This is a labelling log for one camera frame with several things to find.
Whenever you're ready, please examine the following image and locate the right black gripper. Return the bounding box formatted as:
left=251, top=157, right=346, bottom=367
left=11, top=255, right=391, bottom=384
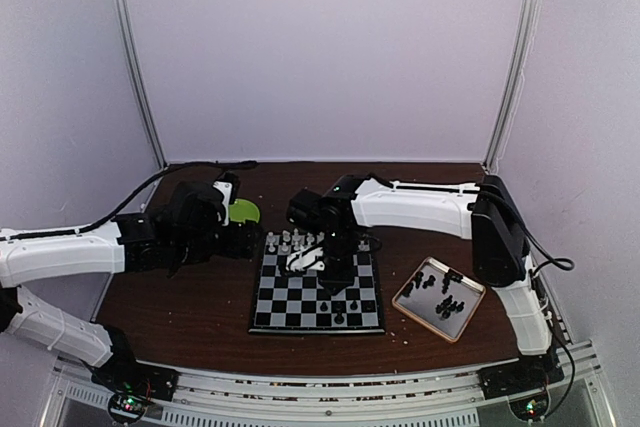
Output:
left=318, top=228, right=357, bottom=295

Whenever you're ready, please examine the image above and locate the black white chess board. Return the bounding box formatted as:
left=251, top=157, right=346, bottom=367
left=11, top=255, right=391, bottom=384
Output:
left=248, top=230, right=385, bottom=335

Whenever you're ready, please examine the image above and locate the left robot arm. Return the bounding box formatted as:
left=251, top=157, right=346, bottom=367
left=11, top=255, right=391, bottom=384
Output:
left=1, top=180, right=262, bottom=391

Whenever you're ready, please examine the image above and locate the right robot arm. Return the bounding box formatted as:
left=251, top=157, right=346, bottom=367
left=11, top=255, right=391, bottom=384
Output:
left=284, top=173, right=552, bottom=389

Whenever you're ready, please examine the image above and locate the white rook piece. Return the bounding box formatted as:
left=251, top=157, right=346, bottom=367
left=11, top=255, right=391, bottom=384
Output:
left=266, top=232, right=277, bottom=253

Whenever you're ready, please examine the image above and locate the green plate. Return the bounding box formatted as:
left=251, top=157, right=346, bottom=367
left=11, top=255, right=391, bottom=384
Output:
left=228, top=198, right=261, bottom=224

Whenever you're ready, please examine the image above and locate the wooden metal tray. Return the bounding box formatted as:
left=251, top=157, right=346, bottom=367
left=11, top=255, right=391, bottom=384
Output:
left=392, top=257, right=486, bottom=343

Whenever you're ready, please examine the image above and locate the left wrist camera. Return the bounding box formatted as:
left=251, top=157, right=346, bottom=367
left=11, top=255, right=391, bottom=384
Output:
left=213, top=171, right=240, bottom=226

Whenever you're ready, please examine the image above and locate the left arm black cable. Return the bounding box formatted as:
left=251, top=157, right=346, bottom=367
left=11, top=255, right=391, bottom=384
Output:
left=0, top=160, right=259, bottom=243

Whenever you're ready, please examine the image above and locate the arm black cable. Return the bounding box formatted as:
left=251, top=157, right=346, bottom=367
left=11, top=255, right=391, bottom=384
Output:
left=519, top=221, right=576, bottom=398
left=0, top=160, right=259, bottom=243

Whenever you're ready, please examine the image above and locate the front aluminium rail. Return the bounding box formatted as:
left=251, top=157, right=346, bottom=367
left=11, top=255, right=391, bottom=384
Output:
left=39, top=339, right=616, bottom=427

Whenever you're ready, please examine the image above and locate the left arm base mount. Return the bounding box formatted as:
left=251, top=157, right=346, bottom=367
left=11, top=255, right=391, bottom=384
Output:
left=89, top=364, right=179, bottom=401

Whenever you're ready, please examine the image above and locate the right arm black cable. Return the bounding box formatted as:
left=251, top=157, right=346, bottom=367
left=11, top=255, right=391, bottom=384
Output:
left=519, top=221, right=576, bottom=398

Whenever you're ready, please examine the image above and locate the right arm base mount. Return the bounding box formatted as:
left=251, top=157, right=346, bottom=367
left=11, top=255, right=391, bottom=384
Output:
left=478, top=362, right=564, bottom=400

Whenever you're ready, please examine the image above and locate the left aluminium frame post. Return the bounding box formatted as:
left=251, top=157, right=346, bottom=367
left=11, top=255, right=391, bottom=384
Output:
left=113, top=0, right=167, bottom=168

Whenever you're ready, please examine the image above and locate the aluminium frame post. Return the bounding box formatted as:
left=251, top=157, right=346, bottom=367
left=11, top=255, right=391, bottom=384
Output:
left=113, top=0, right=167, bottom=168
left=483, top=0, right=541, bottom=173

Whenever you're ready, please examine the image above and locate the right aluminium frame post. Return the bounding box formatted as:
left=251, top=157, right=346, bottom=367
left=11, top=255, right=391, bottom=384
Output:
left=483, top=0, right=541, bottom=173

